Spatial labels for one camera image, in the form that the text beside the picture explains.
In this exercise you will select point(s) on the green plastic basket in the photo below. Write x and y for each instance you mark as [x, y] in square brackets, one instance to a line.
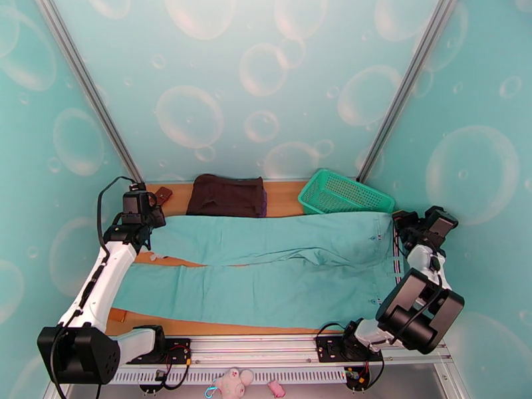
[345, 194]

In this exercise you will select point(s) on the teal trousers with striped waistband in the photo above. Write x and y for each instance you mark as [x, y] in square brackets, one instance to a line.
[270, 285]

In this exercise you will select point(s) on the aluminium frame rail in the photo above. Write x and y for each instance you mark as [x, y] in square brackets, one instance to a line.
[249, 348]

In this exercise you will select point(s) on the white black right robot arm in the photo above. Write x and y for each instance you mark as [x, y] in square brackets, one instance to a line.
[420, 314]

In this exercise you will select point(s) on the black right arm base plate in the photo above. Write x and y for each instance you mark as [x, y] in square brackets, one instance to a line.
[328, 350]

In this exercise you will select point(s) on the aluminium corner post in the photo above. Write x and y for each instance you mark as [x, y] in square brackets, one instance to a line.
[87, 86]
[409, 78]

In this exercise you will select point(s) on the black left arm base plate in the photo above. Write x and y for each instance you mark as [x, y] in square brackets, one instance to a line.
[178, 352]

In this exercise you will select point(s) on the brown leather wallet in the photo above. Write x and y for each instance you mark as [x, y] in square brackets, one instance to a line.
[165, 195]

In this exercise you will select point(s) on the small pink toy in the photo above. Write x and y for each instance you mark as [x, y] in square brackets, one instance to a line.
[276, 388]

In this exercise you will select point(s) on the purple folded trousers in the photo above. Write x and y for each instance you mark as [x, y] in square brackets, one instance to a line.
[264, 204]

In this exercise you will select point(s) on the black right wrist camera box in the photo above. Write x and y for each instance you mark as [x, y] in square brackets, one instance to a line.
[441, 223]

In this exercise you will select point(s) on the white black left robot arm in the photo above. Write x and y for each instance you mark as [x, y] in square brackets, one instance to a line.
[104, 277]

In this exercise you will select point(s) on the dark brown folded trousers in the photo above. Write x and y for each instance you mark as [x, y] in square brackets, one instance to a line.
[226, 196]

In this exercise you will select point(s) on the pink plush mouse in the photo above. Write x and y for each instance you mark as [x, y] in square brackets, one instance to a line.
[232, 383]

